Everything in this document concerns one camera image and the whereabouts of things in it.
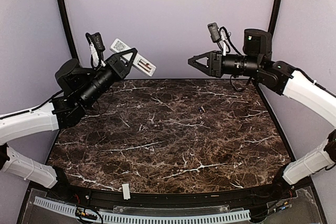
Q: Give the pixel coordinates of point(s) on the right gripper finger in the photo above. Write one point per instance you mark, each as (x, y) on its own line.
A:
(201, 59)
(201, 67)

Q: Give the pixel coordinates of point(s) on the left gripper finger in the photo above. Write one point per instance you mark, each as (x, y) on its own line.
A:
(124, 54)
(130, 61)

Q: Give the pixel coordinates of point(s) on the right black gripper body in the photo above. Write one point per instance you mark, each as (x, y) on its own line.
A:
(217, 63)

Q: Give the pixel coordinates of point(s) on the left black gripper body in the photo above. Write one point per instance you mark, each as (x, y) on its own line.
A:
(112, 61)

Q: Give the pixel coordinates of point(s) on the white battery cover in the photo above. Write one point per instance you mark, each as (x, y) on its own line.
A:
(126, 191)

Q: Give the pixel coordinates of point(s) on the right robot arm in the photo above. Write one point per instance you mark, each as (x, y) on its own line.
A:
(283, 79)

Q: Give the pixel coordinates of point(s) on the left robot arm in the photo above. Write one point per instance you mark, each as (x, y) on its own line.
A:
(80, 89)

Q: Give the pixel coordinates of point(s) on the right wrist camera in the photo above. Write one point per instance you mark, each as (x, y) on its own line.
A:
(214, 32)

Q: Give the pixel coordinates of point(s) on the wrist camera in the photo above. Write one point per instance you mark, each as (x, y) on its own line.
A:
(214, 32)
(96, 40)

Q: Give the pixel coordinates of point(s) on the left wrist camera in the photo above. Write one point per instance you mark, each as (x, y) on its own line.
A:
(96, 40)

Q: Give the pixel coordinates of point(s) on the left black frame post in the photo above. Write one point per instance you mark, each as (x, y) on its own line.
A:
(67, 29)

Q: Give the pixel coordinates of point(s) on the black frame post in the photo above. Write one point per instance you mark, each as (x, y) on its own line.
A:
(67, 29)
(274, 16)

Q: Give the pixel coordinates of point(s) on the right black frame post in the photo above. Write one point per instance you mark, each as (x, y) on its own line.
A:
(274, 16)

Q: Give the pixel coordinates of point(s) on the black front rail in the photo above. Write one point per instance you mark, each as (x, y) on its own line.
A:
(254, 197)

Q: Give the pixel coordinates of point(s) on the white slotted cable duct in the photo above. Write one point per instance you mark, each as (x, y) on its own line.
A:
(129, 215)

